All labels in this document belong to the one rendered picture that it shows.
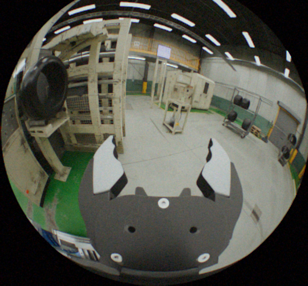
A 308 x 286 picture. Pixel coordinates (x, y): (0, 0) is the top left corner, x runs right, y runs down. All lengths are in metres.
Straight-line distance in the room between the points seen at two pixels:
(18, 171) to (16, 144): 0.28
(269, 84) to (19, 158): 12.08
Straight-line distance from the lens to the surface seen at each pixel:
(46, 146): 1.38
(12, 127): 1.44
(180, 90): 4.34
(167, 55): 4.34
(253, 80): 10.87
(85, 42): 1.21
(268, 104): 10.29
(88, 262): 0.51
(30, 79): 0.85
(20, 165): 1.45
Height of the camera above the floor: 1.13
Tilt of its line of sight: 30 degrees down
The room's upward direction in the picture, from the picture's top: 9 degrees clockwise
